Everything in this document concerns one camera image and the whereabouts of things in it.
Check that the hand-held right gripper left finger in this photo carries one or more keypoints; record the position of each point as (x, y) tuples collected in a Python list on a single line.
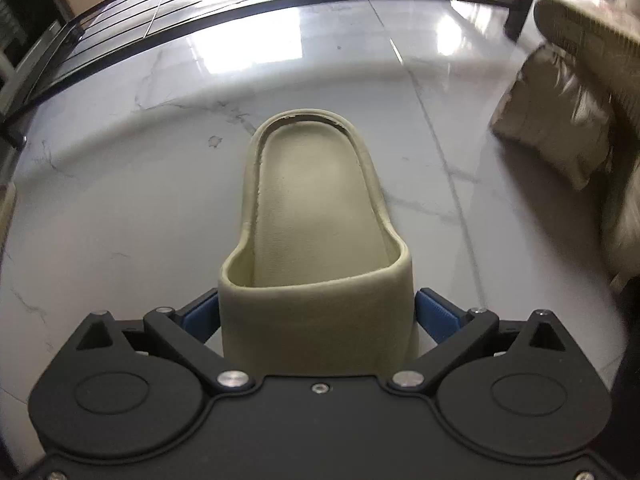
[(200, 319)]

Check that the beige plush slipper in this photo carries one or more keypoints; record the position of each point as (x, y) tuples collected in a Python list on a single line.
[(555, 110), (590, 45)]

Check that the black metal shoe rack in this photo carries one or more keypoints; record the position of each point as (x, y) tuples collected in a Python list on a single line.
[(150, 20)]

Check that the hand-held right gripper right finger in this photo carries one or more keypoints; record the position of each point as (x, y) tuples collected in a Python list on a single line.
[(436, 311)]

